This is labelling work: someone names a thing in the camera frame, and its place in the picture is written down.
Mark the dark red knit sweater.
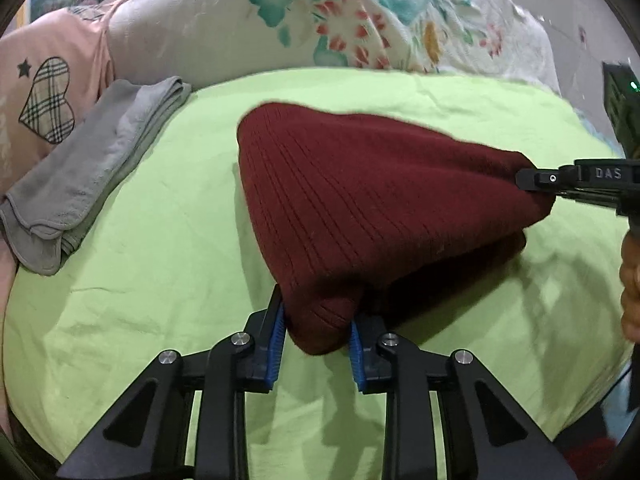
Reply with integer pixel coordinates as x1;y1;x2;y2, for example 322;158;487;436
236;103;554;356

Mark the person's right hand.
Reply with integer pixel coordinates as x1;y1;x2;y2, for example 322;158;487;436
620;232;640;344

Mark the light green bed sheet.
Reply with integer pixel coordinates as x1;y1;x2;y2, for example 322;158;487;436
3;68;632;479

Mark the folded grey cloth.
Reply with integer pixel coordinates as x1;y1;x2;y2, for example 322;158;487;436
1;77;192;276

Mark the floral white quilt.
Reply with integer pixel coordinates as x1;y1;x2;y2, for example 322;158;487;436
107;0;559;90

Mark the pink heart pattern pillow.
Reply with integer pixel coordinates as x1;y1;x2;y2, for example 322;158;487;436
0;1;116;430

